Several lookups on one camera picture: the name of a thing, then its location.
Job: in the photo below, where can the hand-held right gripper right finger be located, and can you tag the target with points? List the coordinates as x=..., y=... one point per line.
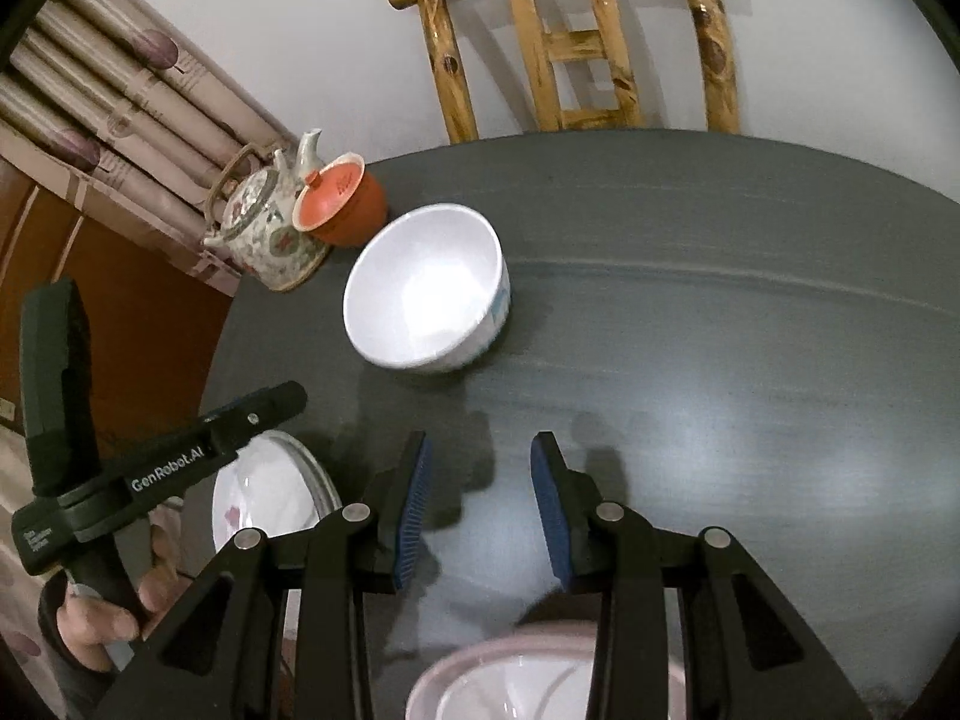
x=544, y=510

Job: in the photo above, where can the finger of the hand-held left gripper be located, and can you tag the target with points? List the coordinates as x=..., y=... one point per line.
x=259, y=416

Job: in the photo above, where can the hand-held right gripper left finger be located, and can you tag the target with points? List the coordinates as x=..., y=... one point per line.
x=416, y=510

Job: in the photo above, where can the blue-rimmed white floral plate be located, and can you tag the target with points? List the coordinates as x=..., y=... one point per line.
x=262, y=495

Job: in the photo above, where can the white plate with pink flowers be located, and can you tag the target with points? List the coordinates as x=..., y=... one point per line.
x=324, y=476

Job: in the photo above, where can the pink bowl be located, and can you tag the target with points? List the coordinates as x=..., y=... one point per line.
x=480, y=679

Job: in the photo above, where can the white bowl with blue stripes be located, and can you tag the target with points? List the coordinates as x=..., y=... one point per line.
x=420, y=292

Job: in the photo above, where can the person's left hand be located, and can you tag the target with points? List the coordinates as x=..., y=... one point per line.
x=97, y=630

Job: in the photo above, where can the brown wooden door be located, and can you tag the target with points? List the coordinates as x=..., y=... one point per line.
x=127, y=300

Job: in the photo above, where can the floral ceramic teapot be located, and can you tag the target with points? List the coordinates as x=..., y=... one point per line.
x=262, y=232

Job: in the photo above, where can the pink patterned cloth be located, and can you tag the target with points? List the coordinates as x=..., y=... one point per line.
x=15, y=577

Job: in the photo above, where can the orange lidded tea cup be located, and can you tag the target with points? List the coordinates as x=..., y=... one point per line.
x=352, y=210

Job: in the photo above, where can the beige patterned curtain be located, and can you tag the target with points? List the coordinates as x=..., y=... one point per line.
x=112, y=105

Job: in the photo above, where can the bamboo-style wooden chair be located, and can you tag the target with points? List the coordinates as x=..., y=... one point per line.
x=529, y=30

